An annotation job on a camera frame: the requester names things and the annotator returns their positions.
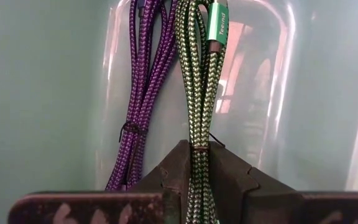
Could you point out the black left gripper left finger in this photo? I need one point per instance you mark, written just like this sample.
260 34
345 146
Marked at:
169 186

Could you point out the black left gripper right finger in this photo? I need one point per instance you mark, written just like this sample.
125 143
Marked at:
238 186

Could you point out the black twist tie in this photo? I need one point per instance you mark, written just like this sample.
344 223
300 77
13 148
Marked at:
213 140
132 127

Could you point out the clear plastic container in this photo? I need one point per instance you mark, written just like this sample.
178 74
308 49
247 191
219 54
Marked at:
42 93

